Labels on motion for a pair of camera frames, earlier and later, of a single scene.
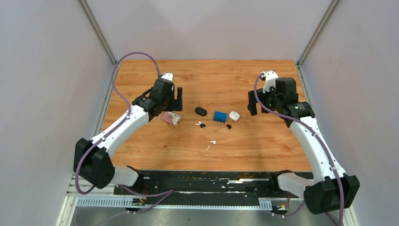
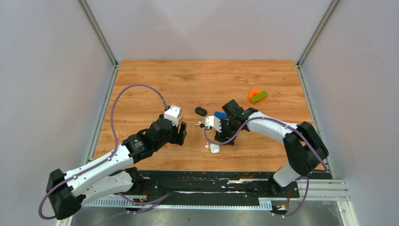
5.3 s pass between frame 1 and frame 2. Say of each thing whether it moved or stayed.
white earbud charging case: moved
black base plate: stayed
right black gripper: moved
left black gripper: moved
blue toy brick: stayed
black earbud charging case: stayed
